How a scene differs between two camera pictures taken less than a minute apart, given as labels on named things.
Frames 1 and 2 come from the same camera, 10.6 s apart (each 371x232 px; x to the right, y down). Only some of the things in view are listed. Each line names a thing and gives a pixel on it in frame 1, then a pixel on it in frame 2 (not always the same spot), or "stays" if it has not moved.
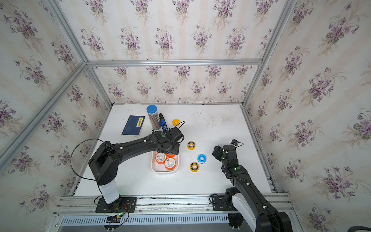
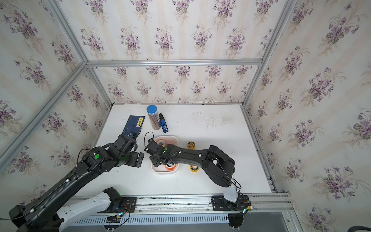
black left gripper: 177,150 -> 134,162
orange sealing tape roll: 170,163 stays
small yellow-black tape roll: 194,167 stays
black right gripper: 219,150 -> 151,160
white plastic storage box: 157,168 stays
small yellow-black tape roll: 191,145 stays
